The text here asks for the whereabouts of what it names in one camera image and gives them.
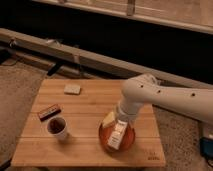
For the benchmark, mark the white sponge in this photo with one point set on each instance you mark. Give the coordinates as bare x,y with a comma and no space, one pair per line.
72,89

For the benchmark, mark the wooden board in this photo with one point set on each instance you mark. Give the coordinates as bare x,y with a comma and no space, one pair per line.
84,113

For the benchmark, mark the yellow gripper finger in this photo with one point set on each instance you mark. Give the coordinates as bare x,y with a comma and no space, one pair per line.
109,119

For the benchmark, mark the white paper cup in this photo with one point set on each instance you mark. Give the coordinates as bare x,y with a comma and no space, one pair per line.
57,127

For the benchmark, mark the orange round plate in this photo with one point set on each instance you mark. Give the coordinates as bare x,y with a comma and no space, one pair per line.
127,141

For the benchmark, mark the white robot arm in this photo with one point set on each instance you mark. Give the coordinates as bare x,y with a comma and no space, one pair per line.
191,102

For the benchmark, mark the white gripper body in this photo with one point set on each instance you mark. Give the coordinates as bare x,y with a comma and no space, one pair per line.
122,116

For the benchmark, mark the brown rectangular eraser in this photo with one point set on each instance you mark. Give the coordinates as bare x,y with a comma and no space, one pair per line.
49,112

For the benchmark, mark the blue box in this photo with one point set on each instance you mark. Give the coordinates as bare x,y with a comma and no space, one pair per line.
206,147

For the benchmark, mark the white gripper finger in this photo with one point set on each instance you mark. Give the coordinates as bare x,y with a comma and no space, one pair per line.
117,135

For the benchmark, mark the grey metal rail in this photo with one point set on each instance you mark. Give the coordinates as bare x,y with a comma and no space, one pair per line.
91,59

